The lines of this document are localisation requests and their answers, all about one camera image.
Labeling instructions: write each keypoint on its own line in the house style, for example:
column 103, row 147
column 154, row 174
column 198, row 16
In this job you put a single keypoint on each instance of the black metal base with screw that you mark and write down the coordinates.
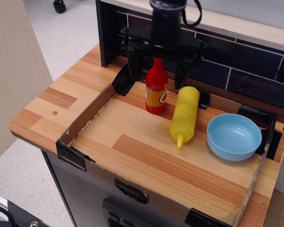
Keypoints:
column 14, row 216

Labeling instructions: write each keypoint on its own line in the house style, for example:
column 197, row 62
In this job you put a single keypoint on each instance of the red hot sauce bottle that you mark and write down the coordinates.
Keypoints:
column 156, row 87

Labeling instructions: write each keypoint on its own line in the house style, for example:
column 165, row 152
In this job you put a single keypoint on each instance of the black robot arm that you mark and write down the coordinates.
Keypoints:
column 167, row 5

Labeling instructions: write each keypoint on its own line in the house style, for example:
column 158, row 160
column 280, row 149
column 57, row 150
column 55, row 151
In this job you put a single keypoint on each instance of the yellow mustard squeeze bottle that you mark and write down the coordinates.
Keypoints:
column 184, row 118

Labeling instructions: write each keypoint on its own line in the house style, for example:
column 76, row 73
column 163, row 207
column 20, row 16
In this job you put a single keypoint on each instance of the grey control panel with buttons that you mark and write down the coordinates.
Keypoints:
column 116, row 216

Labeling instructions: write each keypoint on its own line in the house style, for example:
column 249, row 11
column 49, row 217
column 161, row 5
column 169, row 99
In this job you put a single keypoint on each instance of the black caster wheel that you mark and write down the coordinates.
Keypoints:
column 59, row 6

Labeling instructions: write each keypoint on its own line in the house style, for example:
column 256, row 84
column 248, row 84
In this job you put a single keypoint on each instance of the cardboard fence with black tape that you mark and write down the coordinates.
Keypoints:
column 117, row 140

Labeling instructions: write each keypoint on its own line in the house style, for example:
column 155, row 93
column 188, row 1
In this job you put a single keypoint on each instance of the dark tile backsplash panel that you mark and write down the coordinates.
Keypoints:
column 250, row 70

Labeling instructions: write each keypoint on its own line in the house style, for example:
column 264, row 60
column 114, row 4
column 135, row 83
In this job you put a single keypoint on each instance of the light wooden board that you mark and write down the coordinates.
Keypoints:
column 23, row 71

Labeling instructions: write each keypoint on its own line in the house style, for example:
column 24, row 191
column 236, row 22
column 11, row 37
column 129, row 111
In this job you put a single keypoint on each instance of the grey cabinet under table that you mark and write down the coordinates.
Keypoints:
column 83, row 195

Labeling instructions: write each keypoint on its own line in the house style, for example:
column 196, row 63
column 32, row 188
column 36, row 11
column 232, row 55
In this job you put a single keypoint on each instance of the light blue bowl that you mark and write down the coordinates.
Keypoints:
column 233, row 137

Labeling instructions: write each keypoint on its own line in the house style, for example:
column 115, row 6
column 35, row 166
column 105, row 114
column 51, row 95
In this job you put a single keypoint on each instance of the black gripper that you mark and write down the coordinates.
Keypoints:
column 165, row 39

